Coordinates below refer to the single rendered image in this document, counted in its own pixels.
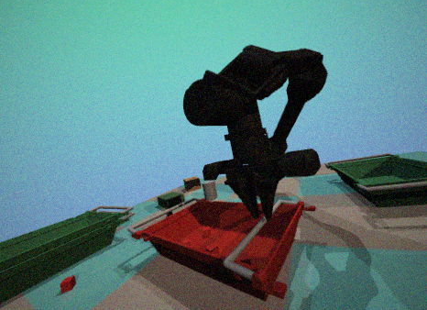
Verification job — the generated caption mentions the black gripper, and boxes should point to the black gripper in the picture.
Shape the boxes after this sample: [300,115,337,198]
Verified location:
[203,121,322,221]

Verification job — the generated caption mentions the grey cylinder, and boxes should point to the grey cylinder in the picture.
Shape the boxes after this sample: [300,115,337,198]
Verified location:
[203,181,218,201]

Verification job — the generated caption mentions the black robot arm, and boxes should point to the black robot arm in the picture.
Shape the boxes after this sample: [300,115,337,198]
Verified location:
[183,45,328,159]

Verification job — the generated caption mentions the brown block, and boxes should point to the brown block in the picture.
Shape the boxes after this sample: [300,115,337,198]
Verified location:
[183,176,202,192]

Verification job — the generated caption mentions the red plastic tray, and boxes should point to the red plastic tray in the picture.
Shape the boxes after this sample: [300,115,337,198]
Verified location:
[131,198,315,302]

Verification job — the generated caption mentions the green rectangular block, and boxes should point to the green rectangular block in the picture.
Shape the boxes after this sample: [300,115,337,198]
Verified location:
[158,192,185,209]

